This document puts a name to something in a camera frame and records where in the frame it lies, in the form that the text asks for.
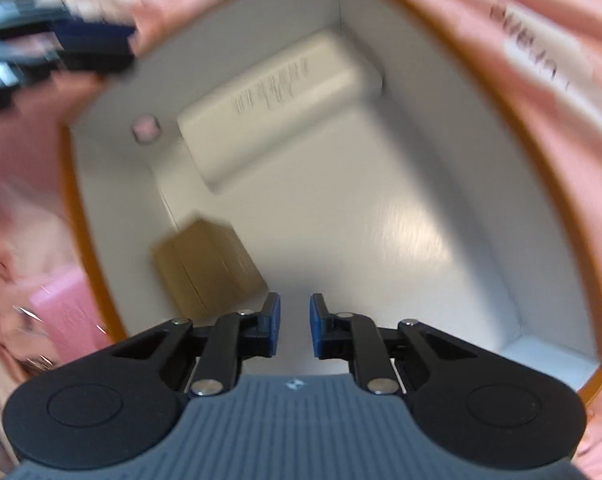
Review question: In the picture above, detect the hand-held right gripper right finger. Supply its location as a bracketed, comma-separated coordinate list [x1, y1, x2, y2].
[309, 293, 482, 395]

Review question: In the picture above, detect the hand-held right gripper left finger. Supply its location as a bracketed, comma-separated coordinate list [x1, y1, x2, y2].
[112, 292, 282, 397]

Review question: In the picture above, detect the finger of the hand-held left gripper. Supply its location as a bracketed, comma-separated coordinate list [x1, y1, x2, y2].
[0, 0, 138, 45]
[0, 42, 136, 97]

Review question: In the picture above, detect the orange-edged white storage box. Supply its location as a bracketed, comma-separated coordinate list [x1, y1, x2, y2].
[61, 0, 602, 407]

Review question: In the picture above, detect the pink mini backpack pouch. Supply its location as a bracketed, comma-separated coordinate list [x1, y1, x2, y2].
[11, 264, 114, 374]

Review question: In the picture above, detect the gold pouch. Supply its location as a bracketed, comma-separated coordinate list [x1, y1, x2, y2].
[152, 218, 271, 320]

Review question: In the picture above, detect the white glasses case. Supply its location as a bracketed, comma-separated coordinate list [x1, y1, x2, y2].
[177, 29, 385, 196]

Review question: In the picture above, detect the pink printed blanket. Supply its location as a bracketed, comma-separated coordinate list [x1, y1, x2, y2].
[0, 0, 602, 480]

